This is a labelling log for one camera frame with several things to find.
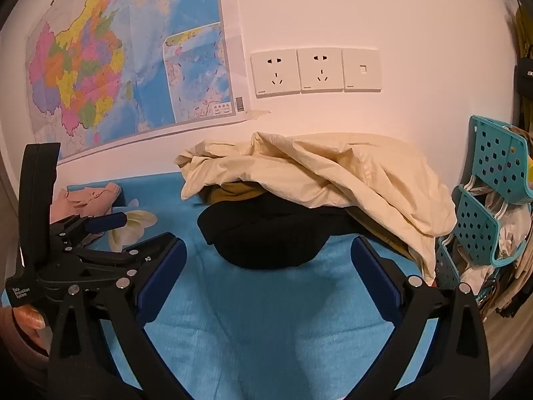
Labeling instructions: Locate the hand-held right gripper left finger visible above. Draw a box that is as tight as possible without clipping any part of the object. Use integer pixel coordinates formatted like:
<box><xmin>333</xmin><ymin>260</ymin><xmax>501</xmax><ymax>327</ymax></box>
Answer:
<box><xmin>46</xmin><ymin>233</ymin><xmax>192</xmax><ymax>400</ymax></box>

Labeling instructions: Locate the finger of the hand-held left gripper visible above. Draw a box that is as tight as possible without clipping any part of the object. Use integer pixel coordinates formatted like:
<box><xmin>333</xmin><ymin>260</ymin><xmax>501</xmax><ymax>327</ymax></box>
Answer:
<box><xmin>50</xmin><ymin>212</ymin><xmax>128</xmax><ymax>255</ymax></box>
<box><xmin>37</xmin><ymin>248</ymin><xmax>153</xmax><ymax>294</ymax></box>

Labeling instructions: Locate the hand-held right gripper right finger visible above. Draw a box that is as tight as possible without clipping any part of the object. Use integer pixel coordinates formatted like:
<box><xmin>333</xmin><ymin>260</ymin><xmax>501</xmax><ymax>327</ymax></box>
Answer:
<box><xmin>351</xmin><ymin>235</ymin><xmax>490</xmax><ymax>400</ymax></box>

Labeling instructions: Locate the pink garment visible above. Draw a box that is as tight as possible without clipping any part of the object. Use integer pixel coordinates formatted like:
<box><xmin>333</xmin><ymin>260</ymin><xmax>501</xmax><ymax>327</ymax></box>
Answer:
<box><xmin>50</xmin><ymin>182</ymin><xmax>123</xmax><ymax>238</ymax></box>

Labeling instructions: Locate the cream jacket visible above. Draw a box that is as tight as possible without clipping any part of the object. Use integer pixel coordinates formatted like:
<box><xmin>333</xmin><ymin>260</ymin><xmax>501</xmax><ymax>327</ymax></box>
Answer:
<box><xmin>175</xmin><ymin>131</ymin><xmax>458</xmax><ymax>286</ymax></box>

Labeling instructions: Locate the person's left hand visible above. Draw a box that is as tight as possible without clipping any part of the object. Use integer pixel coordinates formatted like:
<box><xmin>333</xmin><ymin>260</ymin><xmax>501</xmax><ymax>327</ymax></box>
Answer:
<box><xmin>0</xmin><ymin>304</ymin><xmax>51</xmax><ymax>359</ymax></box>

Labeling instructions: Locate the teal plastic basket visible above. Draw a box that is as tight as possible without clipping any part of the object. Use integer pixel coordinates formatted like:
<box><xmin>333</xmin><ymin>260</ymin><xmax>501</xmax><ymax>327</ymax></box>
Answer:
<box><xmin>452</xmin><ymin>185</ymin><xmax>533</xmax><ymax>267</ymax></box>
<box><xmin>466</xmin><ymin>115</ymin><xmax>533</xmax><ymax>205</ymax></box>
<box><xmin>435</xmin><ymin>237</ymin><xmax>492</xmax><ymax>301</ymax></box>

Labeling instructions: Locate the blue printed bed sheet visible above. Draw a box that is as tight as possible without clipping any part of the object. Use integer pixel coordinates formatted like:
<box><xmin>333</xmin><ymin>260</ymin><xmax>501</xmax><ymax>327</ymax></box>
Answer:
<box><xmin>0</xmin><ymin>171</ymin><xmax>442</xmax><ymax>400</ymax></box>

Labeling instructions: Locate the black garment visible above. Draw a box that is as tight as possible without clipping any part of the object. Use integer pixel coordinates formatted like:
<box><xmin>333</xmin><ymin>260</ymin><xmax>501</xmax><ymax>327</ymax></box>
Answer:
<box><xmin>197</xmin><ymin>196</ymin><xmax>354</xmax><ymax>271</ymax></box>

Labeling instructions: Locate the bundle of beige hangers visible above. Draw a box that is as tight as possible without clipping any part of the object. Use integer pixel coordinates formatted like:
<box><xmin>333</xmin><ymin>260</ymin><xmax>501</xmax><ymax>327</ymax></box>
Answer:
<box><xmin>475</xmin><ymin>237</ymin><xmax>533</xmax><ymax>321</ymax></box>

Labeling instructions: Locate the black bag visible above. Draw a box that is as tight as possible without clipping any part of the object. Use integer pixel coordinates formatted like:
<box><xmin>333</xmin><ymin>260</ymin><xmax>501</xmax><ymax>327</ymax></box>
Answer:
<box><xmin>514</xmin><ymin>56</ymin><xmax>533</xmax><ymax>96</ymax></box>

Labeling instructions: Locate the mustard yellow hanging garment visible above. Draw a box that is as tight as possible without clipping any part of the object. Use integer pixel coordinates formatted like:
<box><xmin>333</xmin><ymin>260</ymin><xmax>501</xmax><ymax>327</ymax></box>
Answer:
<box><xmin>514</xmin><ymin>4</ymin><xmax>533</xmax><ymax>59</ymax></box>

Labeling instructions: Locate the colourful wall map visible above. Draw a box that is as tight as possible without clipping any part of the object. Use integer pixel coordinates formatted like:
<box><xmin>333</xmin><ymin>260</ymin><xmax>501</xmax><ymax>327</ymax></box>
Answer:
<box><xmin>25</xmin><ymin>0</ymin><xmax>271</xmax><ymax>163</ymax></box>

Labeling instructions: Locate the white wall data plate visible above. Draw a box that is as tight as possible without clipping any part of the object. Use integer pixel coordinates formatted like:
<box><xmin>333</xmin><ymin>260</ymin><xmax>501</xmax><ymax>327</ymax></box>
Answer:
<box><xmin>341</xmin><ymin>48</ymin><xmax>383</xmax><ymax>92</ymax></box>

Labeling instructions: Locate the white wall socket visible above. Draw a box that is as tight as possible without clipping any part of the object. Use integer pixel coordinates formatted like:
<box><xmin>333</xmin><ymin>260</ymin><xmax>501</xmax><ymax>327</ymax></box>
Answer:
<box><xmin>296</xmin><ymin>48</ymin><xmax>344</xmax><ymax>93</ymax></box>
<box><xmin>251</xmin><ymin>50</ymin><xmax>301</xmax><ymax>98</ymax></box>

